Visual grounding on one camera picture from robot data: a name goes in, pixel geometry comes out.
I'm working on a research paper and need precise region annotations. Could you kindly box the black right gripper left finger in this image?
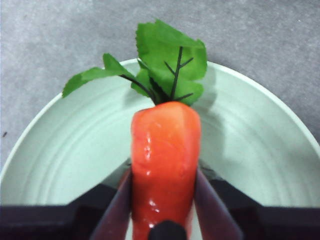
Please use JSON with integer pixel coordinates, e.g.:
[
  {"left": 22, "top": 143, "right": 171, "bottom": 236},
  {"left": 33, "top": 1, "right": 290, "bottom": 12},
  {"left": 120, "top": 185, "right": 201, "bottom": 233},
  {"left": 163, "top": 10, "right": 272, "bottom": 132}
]
[{"left": 0, "top": 166, "right": 133, "bottom": 240}]

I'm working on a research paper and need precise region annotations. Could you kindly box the orange carrot with green leaves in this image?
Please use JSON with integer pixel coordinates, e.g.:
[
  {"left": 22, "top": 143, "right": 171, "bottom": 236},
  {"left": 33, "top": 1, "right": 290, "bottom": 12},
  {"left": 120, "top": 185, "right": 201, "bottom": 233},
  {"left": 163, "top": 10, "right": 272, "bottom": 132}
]
[{"left": 61, "top": 18, "right": 208, "bottom": 240}]

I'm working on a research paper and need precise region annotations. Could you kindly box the green plate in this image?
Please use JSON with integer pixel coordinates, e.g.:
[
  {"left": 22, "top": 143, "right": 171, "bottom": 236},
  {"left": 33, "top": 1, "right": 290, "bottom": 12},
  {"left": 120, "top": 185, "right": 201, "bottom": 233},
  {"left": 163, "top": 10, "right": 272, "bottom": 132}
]
[{"left": 0, "top": 57, "right": 320, "bottom": 208}]

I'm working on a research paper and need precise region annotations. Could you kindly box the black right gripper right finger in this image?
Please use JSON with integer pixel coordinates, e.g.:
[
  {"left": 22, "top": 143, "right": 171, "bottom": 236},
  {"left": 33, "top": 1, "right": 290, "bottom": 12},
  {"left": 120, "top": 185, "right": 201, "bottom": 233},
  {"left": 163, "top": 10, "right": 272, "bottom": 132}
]
[{"left": 192, "top": 161, "right": 320, "bottom": 240}]

